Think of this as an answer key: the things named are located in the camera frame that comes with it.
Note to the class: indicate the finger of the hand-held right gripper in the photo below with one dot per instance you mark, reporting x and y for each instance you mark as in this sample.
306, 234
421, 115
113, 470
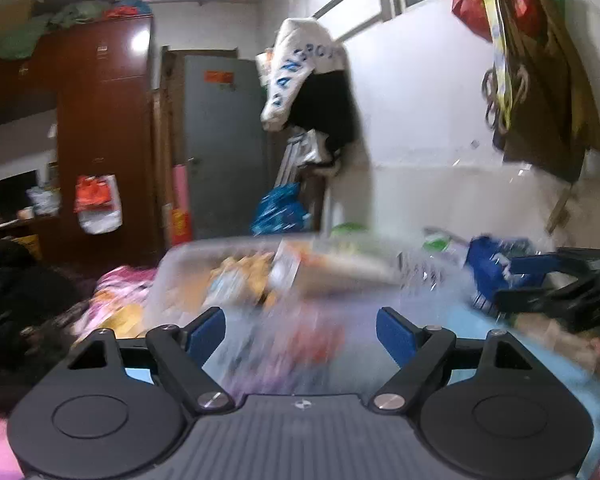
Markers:
535, 262
555, 299

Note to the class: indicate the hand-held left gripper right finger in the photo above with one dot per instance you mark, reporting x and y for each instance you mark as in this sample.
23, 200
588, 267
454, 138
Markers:
395, 334

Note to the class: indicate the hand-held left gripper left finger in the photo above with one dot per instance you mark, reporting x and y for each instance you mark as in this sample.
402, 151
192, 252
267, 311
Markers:
205, 334

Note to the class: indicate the white plastic lattice basket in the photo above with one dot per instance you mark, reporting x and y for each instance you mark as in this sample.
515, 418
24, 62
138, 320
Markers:
180, 280

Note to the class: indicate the beige paper bag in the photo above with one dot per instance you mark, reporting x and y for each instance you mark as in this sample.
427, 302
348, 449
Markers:
540, 325

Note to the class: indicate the blue shopping bag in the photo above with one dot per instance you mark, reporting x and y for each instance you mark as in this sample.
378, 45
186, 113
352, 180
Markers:
495, 270

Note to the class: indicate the yellow snack packet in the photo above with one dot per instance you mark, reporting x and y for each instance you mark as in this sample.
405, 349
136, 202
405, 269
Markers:
240, 280

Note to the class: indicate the pink floral blanket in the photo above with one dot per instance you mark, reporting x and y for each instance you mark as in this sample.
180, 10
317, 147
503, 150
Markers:
120, 295

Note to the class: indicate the white and orange packet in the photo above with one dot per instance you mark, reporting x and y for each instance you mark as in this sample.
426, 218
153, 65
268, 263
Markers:
287, 265

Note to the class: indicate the blue patterned plastic bag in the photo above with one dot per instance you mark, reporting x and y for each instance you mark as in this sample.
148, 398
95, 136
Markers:
280, 210

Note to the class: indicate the brown hanging bag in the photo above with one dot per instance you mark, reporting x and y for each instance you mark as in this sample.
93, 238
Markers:
545, 110

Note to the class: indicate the orange and white plastic bag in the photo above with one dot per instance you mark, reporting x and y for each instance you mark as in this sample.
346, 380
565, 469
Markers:
97, 205

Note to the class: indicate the grey metal door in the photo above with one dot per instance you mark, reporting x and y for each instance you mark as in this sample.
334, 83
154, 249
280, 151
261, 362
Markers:
225, 160

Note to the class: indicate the heap of black clothes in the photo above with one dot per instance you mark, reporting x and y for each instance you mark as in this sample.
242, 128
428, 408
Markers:
20, 310

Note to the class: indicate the wooden boards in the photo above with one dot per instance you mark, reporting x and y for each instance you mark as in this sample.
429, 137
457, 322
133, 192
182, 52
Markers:
162, 150

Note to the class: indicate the brown wooden wardrobe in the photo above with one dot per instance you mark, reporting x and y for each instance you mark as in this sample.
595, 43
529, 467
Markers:
105, 135

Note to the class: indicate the black hanging garment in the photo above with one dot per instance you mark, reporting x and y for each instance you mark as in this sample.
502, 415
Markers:
325, 110

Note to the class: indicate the black monitor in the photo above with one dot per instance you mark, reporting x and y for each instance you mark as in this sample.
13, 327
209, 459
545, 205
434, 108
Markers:
12, 190

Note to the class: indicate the red hanging bag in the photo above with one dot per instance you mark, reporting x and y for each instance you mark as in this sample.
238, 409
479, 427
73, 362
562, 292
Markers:
472, 5

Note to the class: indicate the white lettered sweatshirt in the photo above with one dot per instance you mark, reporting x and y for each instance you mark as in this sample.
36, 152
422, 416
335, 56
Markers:
295, 65

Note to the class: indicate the green cloth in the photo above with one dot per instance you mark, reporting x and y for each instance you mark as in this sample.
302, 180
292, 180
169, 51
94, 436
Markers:
35, 30

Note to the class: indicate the wooden wall bracket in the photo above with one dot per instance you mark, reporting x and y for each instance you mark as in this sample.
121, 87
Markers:
562, 210

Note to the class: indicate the metal folding frame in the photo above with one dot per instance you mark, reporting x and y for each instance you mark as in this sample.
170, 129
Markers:
295, 160

